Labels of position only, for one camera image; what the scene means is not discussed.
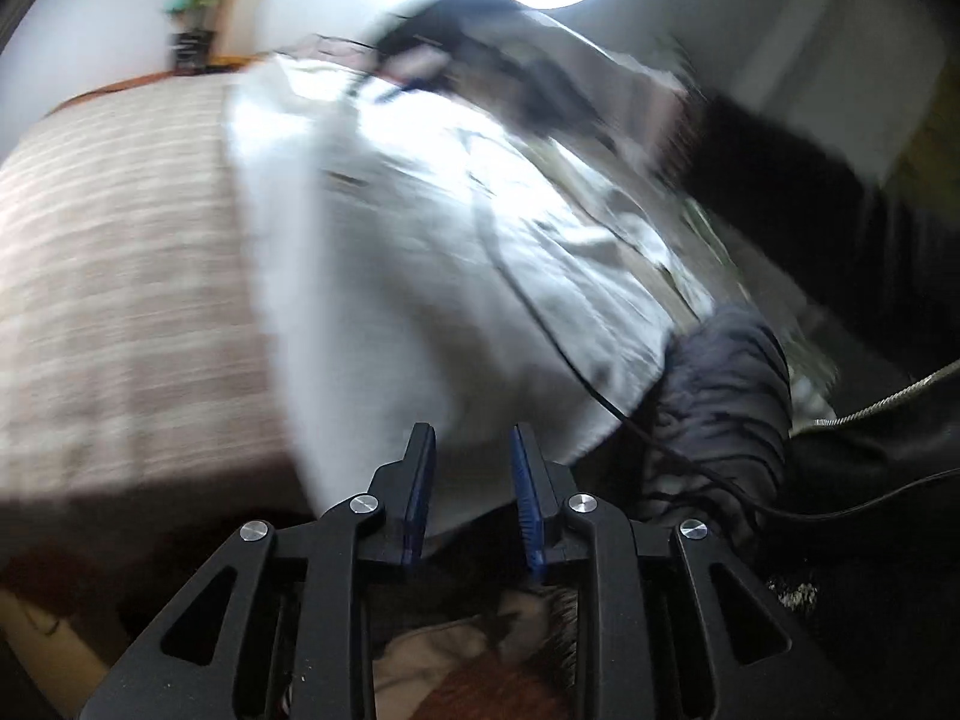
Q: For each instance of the person's right forearm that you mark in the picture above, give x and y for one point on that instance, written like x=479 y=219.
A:
x=825 y=187

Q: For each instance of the person's striped dark pant leg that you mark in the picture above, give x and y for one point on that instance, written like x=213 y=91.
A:
x=720 y=405

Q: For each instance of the folded black tripods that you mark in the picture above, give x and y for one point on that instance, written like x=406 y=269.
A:
x=191 y=49

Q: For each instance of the white pants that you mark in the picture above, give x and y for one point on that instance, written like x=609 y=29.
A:
x=420 y=262

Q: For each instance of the beige fleece cloth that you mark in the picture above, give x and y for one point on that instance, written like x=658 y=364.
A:
x=442 y=652

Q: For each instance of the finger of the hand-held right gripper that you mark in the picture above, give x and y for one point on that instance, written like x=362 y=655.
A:
x=409 y=88

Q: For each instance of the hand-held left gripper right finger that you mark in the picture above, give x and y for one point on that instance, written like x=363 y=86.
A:
x=527 y=495

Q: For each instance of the pink plaid blanket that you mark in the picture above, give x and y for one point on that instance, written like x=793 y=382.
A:
x=127 y=277

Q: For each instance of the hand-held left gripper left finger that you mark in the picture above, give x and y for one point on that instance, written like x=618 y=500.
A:
x=417 y=495

